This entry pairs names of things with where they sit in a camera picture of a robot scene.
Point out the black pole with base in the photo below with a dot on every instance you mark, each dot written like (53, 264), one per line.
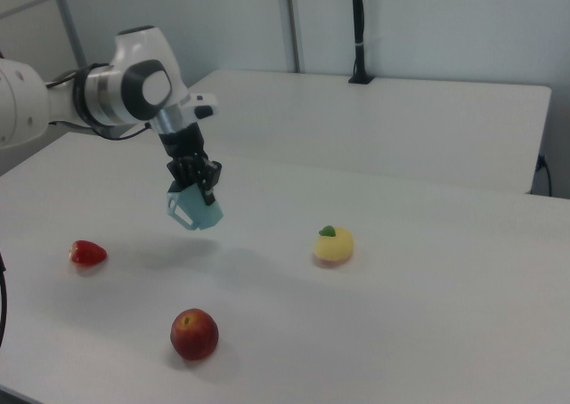
(358, 26)

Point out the yellow fruit with green leaf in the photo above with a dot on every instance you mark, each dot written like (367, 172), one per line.
(334, 246)

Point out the red apple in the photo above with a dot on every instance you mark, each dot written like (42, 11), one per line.
(193, 335)

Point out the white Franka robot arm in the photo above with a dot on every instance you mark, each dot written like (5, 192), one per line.
(133, 79)

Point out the red toy strawberry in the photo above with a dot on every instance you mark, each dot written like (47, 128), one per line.
(87, 252)

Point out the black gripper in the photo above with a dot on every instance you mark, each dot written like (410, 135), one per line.
(184, 148)

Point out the light blue mug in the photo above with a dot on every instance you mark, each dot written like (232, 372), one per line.
(209, 215)

